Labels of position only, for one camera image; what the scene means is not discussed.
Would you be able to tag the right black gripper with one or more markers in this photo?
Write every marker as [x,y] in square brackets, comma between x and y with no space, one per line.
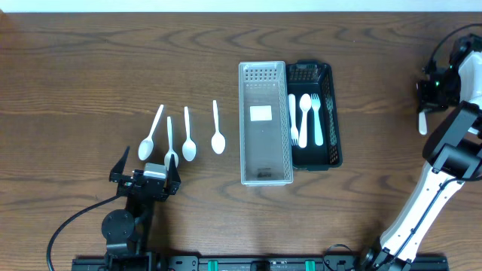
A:
[431,101]

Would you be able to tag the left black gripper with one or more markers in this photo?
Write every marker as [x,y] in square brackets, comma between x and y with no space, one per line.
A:
[134,184]

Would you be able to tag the white plastic spoon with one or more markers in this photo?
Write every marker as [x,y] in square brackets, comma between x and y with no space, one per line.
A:
[189,148]
[147,145]
[305,105]
[170,143]
[218,141]

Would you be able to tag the white plastic fork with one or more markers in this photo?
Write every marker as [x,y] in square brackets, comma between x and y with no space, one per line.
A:
[316,105]
[292,112]
[422,123]

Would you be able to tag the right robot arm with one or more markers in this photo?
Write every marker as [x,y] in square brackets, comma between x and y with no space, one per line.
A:
[451,160]

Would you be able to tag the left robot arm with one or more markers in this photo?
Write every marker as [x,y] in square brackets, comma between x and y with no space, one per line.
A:
[126,230]

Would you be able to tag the black plastic basket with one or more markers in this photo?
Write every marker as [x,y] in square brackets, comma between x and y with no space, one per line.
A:
[311,76]

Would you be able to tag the white label in basket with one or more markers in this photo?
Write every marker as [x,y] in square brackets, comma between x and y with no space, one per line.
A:
[260,113]

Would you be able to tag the clear plastic basket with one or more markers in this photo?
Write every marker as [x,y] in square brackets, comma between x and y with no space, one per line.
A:
[265,146]

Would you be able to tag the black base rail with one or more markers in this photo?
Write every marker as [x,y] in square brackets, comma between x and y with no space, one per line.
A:
[193,263]

